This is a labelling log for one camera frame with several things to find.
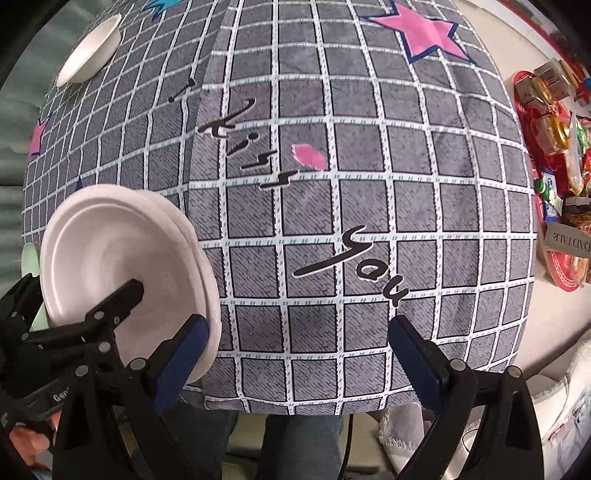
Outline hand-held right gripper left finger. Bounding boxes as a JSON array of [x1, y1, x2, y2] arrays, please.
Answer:
[[53, 314, 209, 480]]

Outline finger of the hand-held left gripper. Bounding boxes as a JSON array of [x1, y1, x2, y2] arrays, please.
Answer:
[[21, 278, 145, 365], [0, 273, 45, 334]]

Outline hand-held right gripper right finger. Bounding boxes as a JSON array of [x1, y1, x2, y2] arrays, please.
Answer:
[[388, 315, 546, 480]]

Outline green square plate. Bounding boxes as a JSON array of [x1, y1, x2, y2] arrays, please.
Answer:
[[21, 242, 49, 331]]

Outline white paper bowl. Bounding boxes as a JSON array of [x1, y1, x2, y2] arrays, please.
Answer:
[[39, 185, 206, 372], [139, 189, 221, 385], [55, 13, 123, 85]]

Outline person's left hand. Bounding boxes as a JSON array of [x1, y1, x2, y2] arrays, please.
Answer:
[[8, 411, 62, 468]]

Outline green curtain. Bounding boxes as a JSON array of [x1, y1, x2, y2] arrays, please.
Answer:
[[0, 83, 43, 278]]

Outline person's legs in jeans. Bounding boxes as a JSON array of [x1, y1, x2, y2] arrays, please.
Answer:
[[157, 406, 352, 480]]

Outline grey checked star tablecloth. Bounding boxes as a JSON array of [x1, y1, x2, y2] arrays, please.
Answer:
[[21, 0, 540, 416]]

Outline pile of colourful packaged goods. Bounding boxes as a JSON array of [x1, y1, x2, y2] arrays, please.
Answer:
[[512, 55, 591, 294]]

